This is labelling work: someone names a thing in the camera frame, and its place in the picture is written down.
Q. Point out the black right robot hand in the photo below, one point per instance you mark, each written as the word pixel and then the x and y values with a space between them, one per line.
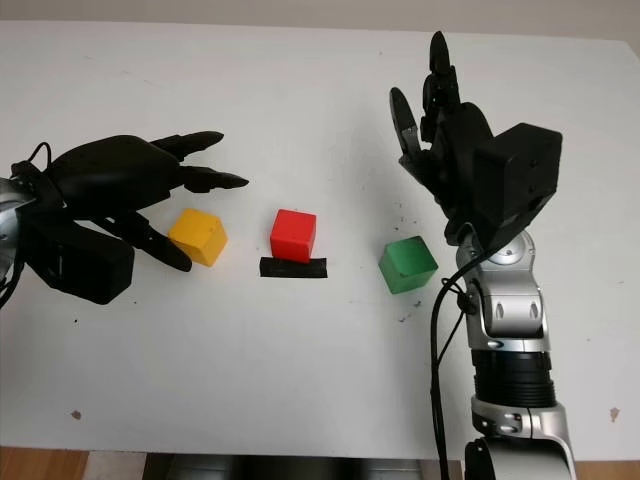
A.
pixel 455 150

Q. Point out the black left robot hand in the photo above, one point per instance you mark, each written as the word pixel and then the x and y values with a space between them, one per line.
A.
pixel 115 172

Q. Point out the yellow cube block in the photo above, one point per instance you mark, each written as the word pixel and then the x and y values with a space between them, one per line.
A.
pixel 197 235

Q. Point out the green cube block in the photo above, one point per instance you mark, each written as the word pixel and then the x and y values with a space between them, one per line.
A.
pixel 407 267

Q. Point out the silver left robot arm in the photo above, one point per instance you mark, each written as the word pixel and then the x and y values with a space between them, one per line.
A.
pixel 9 215

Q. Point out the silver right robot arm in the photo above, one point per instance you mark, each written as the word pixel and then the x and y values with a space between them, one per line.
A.
pixel 515 310

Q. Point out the red cube block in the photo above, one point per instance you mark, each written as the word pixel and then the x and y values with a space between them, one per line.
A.
pixel 292 232

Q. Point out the black tape strip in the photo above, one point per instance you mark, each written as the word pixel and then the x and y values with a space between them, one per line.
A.
pixel 292 271

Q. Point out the dark robot torso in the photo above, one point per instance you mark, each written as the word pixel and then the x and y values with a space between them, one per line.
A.
pixel 300 467

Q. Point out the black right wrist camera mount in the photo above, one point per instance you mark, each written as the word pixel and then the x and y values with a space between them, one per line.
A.
pixel 520 175

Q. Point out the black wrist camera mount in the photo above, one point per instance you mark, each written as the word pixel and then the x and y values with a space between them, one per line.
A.
pixel 85 265
pixel 520 175

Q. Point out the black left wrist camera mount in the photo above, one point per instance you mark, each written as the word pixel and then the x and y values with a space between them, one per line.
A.
pixel 85 265

